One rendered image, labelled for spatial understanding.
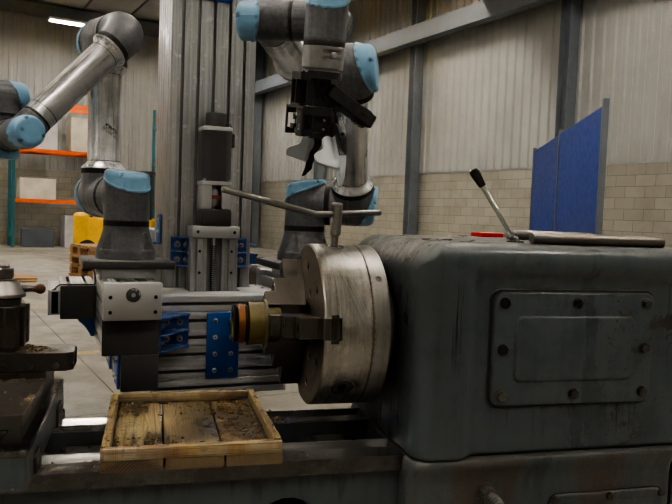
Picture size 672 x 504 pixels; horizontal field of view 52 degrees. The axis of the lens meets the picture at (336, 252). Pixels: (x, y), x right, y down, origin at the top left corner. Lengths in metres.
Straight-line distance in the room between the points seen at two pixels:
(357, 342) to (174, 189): 0.96
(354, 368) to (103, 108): 1.07
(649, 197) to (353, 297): 12.05
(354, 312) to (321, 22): 0.51
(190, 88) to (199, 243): 0.45
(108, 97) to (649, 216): 11.77
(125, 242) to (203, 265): 0.27
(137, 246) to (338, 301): 0.74
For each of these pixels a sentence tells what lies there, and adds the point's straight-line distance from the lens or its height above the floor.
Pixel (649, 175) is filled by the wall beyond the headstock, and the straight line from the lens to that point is 13.22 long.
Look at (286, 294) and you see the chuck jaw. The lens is 1.39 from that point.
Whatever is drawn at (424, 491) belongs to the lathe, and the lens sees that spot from 1.32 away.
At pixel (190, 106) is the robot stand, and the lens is 2.08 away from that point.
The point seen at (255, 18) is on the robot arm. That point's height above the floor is 1.66.
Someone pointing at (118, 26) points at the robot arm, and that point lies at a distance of 1.92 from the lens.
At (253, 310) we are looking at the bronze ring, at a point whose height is 1.11.
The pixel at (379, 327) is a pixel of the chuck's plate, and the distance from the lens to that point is 1.26.
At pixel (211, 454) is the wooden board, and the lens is 1.23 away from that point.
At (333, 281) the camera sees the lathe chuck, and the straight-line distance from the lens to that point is 1.26.
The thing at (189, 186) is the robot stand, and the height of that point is 1.36.
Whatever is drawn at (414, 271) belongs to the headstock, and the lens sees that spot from 1.25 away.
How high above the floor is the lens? 1.29
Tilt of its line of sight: 3 degrees down
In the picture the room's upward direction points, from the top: 2 degrees clockwise
